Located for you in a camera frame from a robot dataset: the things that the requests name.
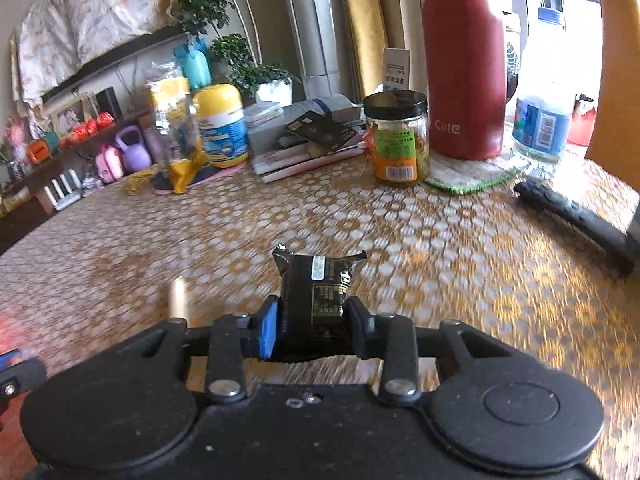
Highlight black snack packet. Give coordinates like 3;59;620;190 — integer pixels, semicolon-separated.
272;244;368;339

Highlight green edged coaster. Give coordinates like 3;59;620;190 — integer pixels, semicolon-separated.
424;152;518;196

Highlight dark round plate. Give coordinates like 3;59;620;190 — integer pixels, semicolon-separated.
151;162;247;195

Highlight wooden tv cabinet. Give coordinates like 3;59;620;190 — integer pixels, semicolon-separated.
0;109;156;221

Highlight yellow crumpled wrapper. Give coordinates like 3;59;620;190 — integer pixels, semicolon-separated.
124;167;157;196

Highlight stack of books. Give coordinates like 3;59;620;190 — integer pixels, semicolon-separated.
245;94;366;183

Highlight glass jar black lid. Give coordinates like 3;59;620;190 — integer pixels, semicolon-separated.
362;89;430;186

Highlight purple kettlebell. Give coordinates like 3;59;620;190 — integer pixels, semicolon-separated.
114;125;152;172

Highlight black remote control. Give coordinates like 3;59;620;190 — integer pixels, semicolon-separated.
513;178;639;274

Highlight pink small bag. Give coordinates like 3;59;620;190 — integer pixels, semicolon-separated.
94;145;125;184

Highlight yellow lid white bottle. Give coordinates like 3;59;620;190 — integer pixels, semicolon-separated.
193;84;250;169

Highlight red ornaments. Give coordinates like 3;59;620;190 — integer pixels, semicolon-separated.
58;112;115;150

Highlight clear plastic water bottle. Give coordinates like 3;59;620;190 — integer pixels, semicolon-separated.
512;6;575;165

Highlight white box with label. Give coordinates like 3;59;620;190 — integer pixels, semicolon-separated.
382;48;411;91

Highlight black speaker cylinder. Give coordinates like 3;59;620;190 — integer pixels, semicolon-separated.
96;87;122;119

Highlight teal spray bottle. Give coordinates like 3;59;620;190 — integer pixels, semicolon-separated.
174;38;212;91

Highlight dark red thermos bottle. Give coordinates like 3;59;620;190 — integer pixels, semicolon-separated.
422;0;506;160

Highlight potted green tree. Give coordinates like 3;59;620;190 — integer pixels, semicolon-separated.
170;0;297;106

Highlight yellow curtain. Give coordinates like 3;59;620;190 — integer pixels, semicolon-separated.
344;0;387;98

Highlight white air conditioner column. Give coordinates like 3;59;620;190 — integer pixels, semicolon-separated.
285;0;357;99

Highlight floral cloth cover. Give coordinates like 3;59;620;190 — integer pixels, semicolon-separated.
8;0;177;106

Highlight picture frame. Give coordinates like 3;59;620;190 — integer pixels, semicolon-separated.
50;93;98;138

